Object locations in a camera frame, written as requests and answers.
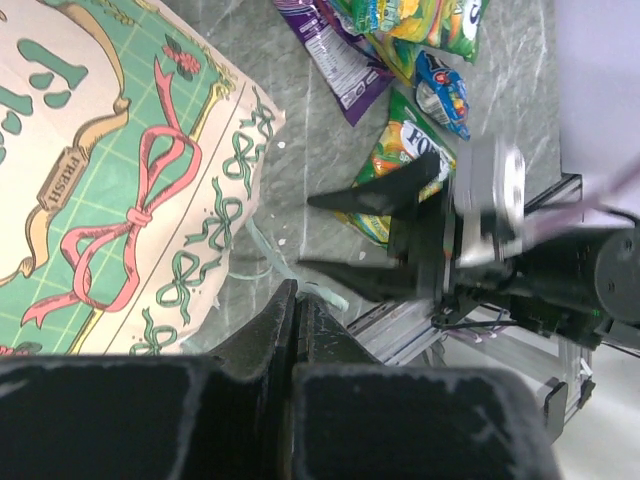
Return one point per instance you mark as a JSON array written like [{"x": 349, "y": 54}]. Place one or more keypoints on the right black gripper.
[{"x": 581, "y": 282}]

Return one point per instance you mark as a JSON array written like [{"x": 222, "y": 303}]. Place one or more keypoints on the purple snack packet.
[{"x": 348, "y": 63}]

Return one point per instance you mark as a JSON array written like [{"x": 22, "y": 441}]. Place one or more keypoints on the green yellow Fox's candy packet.
[{"x": 448, "y": 25}]

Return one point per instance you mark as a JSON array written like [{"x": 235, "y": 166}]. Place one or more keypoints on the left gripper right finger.
[{"x": 355, "y": 418}]

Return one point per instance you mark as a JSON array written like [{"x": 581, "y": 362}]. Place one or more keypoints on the blue red snack packet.
[{"x": 441, "y": 94}]

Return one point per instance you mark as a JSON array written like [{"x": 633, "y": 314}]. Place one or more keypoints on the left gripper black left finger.
[{"x": 207, "y": 416}]

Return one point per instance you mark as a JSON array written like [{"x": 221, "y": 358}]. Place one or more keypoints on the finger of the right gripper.
[
  {"x": 372, "y": 283},
  {"x": 395, "y": 194}
]

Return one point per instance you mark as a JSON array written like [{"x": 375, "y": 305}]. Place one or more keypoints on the green white paper bag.
[{"x": 131, "y": 154}]

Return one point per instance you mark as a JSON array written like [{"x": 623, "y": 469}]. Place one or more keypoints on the green snack packet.
[{"x": 398, "y": 55}]

